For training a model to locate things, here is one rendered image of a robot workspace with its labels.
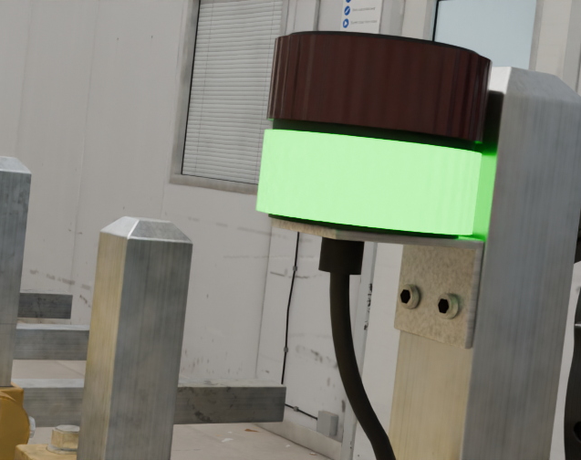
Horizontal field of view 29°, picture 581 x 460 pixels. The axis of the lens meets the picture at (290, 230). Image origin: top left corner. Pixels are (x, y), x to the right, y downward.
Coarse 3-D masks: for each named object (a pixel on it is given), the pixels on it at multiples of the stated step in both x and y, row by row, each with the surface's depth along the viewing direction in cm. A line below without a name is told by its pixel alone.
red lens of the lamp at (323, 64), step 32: (288, 64) 30; (320, 64) 29; (352, 64) 29; (384, 64) 29; (416, 64) 29; (448, 64) 29; (480, 64) 30; (288, 96) 30; (320, 96) 29; (352, 96) 29; (384, 96) 29; (416, 96) 29; (448, 96) 29; (480, 96) 30; (416, 128) 29; (448, 128) 29; (480, 128) 30
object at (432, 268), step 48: (432, 144) 29; (336, 240) 31; (384, 240) 30; (432, 240) 31; (480, 240) 32; (336, 288) 31; (432, 288) 33; (336, 336) 32; (432, 336) 33; (384, 432) 32
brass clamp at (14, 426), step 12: (12, 384) 78; (0, 396) 74; (12, 396) 76; (0, 408) 74; (12, 408) 74; (0, 420) 74; (12, 420) 75; (24, 420) 75; (0, 432) 74; (12, 432) 75; (24, 432) 75; (0, 444) 74; (12, 444) 75; (0, 456) 74; (12, 456) 75
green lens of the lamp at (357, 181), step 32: (288, 160) 30; (320, 160) 29; (352, 160) 29; (384, 160) 29; (416, 160) 29; (448, 160) 29; (480, 160) 31; (288, 192) 30; (320, 192) 29; (352, 192) 29; (384, 192) 29; (416, 192) 29; (448, 192) 29; (352, 224) 29; (384, 224) 29; (416, 224) 29; (448, 224) 30
